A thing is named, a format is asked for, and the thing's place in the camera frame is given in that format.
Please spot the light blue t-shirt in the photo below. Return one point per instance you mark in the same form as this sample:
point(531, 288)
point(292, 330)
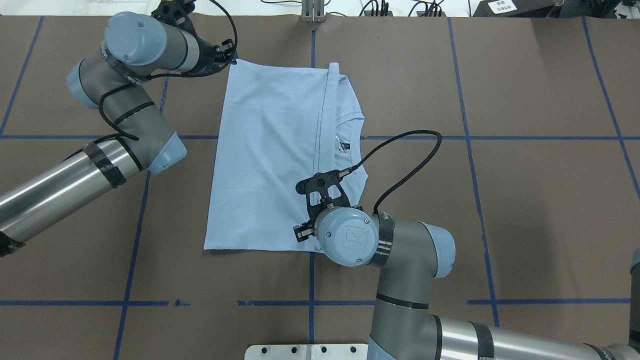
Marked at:
point(279, 126)

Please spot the aluminium frame post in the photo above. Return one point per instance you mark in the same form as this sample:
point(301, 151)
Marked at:
point(313, 11)

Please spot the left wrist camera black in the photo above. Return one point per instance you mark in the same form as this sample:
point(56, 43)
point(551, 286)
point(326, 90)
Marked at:
point(173, 12)

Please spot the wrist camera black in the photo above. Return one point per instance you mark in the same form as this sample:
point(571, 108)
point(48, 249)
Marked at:
point(331, 193)
point(173, 12)

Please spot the black power adapter box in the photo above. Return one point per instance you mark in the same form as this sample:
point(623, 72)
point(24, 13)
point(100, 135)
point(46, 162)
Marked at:
point(516, 8)

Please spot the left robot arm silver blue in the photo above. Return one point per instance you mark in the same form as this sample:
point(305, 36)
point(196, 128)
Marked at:
point(136, 49)

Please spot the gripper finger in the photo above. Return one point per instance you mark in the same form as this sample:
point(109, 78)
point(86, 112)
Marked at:
point(303, 232)

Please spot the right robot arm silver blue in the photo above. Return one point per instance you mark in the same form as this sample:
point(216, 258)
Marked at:
point(409, 256)

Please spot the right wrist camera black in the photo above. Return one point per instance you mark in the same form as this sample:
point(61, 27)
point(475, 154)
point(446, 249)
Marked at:
point(331, 193)

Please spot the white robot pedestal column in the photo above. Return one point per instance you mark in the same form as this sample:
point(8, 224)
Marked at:
point(338, 351)

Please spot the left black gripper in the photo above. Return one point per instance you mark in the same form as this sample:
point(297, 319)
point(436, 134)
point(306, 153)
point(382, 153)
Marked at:
point(221, 54)

